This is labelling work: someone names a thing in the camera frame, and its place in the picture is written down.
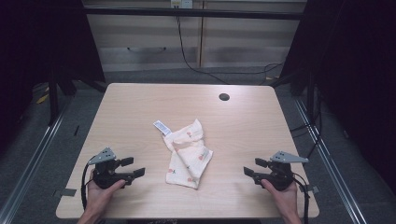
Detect hand-held gripper black cable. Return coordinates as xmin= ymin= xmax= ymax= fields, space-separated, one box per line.
xmin=80 ymin=161 xmax=94 ymax=211
xmin=291 ymin=172 xmax=311 ymax=224

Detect yellow floor marker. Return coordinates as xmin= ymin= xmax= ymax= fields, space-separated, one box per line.
xmin=35 ymin=92 xmax=50 ymax=105

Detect white wall outlet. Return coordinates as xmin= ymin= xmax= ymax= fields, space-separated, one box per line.
xmin=170 ymin=0 xmax=194 ymax=9

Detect cream cloth with white tag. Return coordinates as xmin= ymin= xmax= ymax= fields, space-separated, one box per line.
xmin=152 ymin=118 xmax=215 ymax=190

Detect left hand-held gripper black cable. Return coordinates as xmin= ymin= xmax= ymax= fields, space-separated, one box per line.
xmin=80 ymin=161 xmax=94 ymax=211

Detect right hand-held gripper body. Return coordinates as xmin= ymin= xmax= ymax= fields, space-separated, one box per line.
xmin=253 ymin=150 xmax=309 ymax=191

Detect person's left hand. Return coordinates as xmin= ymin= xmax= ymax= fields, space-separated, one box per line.
xmin=85 ymin=169 xmax=126 ymax=213

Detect right hand-held gripper black cable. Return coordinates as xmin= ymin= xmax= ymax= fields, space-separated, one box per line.
xmin=291 ymin=172 xmax=311 ymax=224

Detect metal floor rail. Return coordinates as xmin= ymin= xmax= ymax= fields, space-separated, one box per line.
xmin=0 ymin=101 xmax=74 ymax=224
xmin=293 ymin=97 xmax=369 ymax=224

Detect person's dark shirt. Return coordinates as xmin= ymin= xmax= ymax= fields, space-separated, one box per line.
xmin=126 ymin=218 xmax=262 ymax=224

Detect black floor cables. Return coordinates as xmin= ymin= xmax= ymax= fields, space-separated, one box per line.
xmin=289 ymin=88 xmax=324 ymax=161

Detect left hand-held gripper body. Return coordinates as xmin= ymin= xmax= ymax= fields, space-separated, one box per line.
xmin=88 ymin=147 xmax=134 ymax=189

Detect person's right hand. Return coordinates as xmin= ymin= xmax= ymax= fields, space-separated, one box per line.
xmin=261 ymin=178 xmax=299 ymax=216

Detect dark curtain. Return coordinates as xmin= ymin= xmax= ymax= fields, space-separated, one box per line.
xmin=270 ymin=0 xmax=396 ymax=195
xmin=0 ymin=0 xmax=106 ymax=157

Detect long black wall cable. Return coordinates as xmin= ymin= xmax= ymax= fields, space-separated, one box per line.
xmin=175 ymin=14 xmax=285 ymax=86

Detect black horizontal bar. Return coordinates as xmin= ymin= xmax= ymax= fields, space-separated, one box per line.
xmin=83 ymin=7 xmax=305 ymax=21

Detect black stand post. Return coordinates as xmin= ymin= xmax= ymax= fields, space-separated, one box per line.
xmin=48 ymin=70 xmax=61 ymax=127
xmin=305 ymin=74 xmax=316 ymax=123

